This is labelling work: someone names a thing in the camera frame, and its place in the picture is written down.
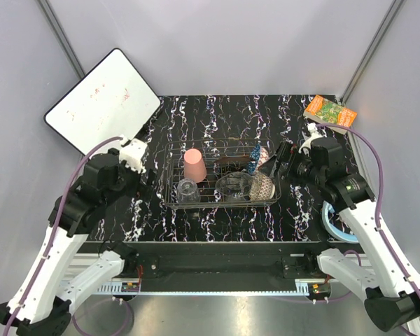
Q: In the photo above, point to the white whiteboard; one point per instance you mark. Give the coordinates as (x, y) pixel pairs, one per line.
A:
(113, 99)

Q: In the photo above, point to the wire dish rack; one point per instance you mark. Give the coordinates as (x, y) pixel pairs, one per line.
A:
(211, 150)

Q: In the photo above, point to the blue orange patterned bowl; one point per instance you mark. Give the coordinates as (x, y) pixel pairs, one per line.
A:
(259, 155)

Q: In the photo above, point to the brown patterned ceramic bowl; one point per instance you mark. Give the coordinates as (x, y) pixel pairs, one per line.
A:
(262, 187)

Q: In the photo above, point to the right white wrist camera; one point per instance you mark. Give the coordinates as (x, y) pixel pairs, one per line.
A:
(314, 134)

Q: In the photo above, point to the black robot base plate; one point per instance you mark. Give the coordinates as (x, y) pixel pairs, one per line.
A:
(161, 259)

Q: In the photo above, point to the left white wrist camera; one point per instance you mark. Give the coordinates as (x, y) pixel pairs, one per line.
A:
(132, 155)

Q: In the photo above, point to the clear drinking glass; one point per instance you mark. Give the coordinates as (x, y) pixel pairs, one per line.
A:
(187, 191)

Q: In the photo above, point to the light blue headphones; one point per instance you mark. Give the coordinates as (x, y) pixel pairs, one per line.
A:
(327, 214)

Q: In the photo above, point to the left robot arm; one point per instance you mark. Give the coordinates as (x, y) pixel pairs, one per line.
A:
(42, 306)

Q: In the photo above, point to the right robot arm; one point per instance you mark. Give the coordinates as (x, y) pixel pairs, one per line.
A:
(391, 294)

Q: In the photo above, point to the clear glass square plate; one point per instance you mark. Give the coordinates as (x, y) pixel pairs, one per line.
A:
(235, 186)

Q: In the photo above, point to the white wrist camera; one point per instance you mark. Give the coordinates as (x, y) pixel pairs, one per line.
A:
(132, 155)
(314, 134)

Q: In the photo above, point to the red floral plate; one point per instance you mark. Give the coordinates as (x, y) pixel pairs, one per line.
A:
(237, 160)

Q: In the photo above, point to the orange green book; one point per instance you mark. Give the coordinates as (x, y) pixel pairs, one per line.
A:
(322, 110)

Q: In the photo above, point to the pink plastic cup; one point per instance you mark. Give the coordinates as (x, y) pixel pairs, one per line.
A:
(194, 166)

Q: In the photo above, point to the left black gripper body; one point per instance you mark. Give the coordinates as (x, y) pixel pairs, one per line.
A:
(134, 185)

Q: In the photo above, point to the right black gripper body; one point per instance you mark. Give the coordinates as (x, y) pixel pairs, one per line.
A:
(299, 164)

